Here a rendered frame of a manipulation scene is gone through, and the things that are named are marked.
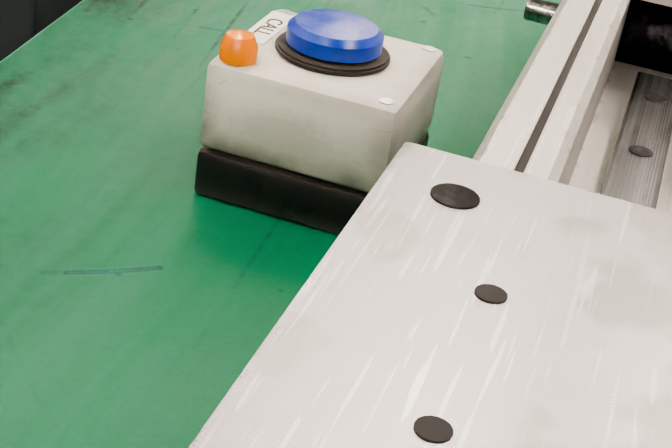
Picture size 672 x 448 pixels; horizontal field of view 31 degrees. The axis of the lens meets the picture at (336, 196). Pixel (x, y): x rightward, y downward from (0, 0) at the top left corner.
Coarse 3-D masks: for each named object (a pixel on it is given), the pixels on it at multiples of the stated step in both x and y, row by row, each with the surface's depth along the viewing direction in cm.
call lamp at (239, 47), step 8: (232, 32) 48; (240, 32) 48; (248, 32) 48; (224, 40) 48; (232, 40) 48; (240, 40) 48; (248, 40) 48; (224, 48) 48; (232, 48) 48; (240, 48) 48; (248, 48) 48; (256, 48) 48; (224, 56) 48; (232, 56) 48; (240, 56) 48; (248, 56) 48; (256, 56) 48; (232, 64) 48; (240, 64) 48; (248, 64) 48
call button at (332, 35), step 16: (304, 16) 50; (320, 16) 50; (336, 16) 51; (352, 16) 51; (288, 32) 50; (304, 32) 49; (320, 32) 49; (336, 32) 49; (352, 32) 49; (368, 32) 50; (304, 48) 49; (320, 48) 49; (336, 48) 48; (352, 48) 49; (368, 48) 49
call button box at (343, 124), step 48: (288, 48) 50; (384, 48) 51; (432, 48) 53; (240, 96) 48; (288, 96) 48; (336, 96) 47; (384, 96) 48; (432, 96) 53; (240, 144) 49; (288, 144) 48; (336, 144) 48; (384, 144) 47; (240, 192) 50; (288, 192) 49; (336, 192) 49
